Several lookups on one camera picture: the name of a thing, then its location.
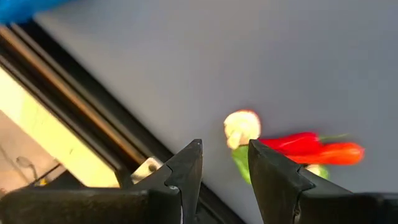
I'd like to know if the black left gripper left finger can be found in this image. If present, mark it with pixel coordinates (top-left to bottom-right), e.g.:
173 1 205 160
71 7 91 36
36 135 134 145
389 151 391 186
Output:
0 139 203 224

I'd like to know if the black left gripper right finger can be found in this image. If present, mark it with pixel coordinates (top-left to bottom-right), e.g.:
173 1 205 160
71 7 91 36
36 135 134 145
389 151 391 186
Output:
248 139 398 224

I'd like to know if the small green vegetable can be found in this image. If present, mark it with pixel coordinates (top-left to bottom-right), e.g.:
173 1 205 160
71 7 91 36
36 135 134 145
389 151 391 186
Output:
306 164 329 180

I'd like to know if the long red chili pepper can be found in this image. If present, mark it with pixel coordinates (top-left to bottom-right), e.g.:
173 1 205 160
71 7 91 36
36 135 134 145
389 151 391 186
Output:
259 131 349 156

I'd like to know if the beige mushroom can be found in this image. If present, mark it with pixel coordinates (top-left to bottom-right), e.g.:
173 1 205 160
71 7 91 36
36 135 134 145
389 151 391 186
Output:
223 110 262 151

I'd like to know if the blue plastic basket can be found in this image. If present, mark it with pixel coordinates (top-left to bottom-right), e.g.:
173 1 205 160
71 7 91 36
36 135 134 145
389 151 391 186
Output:
0 0 68 26

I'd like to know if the silver metal bracket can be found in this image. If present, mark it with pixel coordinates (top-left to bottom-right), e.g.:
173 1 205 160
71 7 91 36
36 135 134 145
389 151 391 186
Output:
130 156 164 185

